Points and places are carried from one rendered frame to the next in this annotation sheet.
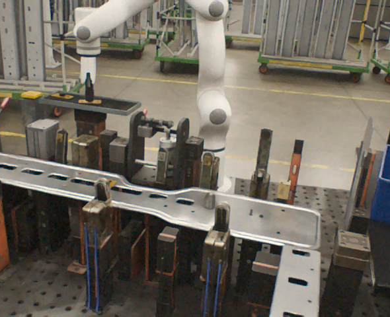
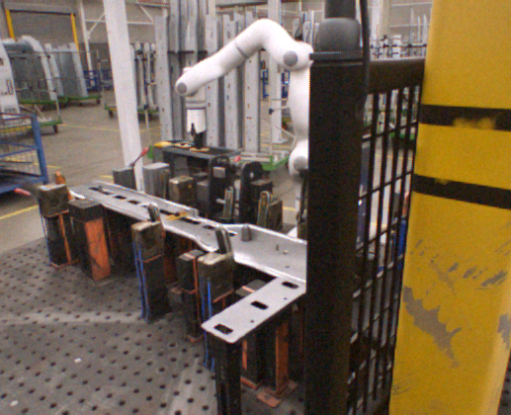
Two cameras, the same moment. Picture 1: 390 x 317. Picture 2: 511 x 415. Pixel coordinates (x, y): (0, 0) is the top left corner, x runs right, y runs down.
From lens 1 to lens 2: 0.66 m
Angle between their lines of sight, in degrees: 26
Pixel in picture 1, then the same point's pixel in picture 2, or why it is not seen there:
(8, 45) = (230, 120)
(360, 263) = not seen: hidden behind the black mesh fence
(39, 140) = (149, 178)
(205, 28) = (295, 79)
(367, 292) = not seen: hidden behind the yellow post
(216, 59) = (301, 109)
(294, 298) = (239, 316)
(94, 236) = (139, 251)
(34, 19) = (252, 97)
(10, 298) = (95, 299)
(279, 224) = (296, 261)
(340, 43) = not seen: outside the picture
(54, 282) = (132, 294)
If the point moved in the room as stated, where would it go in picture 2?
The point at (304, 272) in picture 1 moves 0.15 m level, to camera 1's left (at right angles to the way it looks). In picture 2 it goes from (274, 299) to (219, 287)
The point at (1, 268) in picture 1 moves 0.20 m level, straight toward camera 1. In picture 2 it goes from (101, 277) to (84, 304)
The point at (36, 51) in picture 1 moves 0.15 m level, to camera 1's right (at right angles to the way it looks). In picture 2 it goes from (252, 125) to (262, 125)
